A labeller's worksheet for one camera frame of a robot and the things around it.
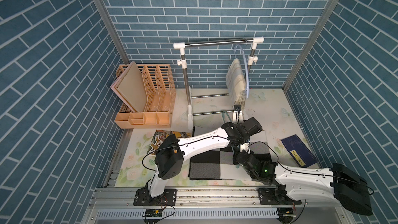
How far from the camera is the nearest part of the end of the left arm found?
1.82 ft

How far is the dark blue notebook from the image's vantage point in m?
0.86

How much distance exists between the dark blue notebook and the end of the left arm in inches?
17.1
